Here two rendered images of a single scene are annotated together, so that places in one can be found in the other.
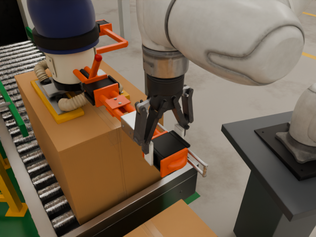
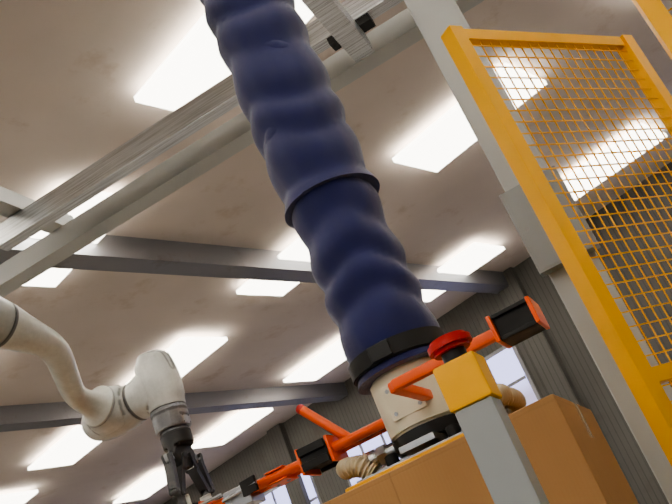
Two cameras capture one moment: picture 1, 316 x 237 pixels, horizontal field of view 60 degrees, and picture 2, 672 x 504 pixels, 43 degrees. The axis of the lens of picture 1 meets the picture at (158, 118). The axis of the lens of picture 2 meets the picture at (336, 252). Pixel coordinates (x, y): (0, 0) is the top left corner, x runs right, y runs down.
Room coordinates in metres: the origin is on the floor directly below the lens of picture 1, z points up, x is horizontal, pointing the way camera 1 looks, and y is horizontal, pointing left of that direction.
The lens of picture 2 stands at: (2.39, -0.82, 0.70)
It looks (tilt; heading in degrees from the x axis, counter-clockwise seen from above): 23 degrees up; 142
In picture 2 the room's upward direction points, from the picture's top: 23 degrees counter-clockwise
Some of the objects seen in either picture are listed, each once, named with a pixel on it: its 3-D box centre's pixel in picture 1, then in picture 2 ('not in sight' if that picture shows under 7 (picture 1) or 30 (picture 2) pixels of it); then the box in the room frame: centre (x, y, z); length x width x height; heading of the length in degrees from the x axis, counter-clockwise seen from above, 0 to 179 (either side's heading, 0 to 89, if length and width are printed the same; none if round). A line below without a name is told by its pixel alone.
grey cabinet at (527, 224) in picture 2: not in sight; (548, 220); (0.75, 1.28, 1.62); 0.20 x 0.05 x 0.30; 36
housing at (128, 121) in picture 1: (136, 125); (244, 497); (0.59, 0.06, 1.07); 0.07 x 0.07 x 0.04; 35
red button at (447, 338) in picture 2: not in sight; (452, 350); (1.45, 0.04, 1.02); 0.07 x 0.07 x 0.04
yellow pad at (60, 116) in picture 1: (54, 93); not in sight; (0.91, 0.40, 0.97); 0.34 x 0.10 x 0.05; 35
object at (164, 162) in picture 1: (164, 153); not in sight; (0.47, -0.02, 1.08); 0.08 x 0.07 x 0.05; 35
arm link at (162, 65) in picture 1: (165, 57); (171, 421); (0.49, -0.02, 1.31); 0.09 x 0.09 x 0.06
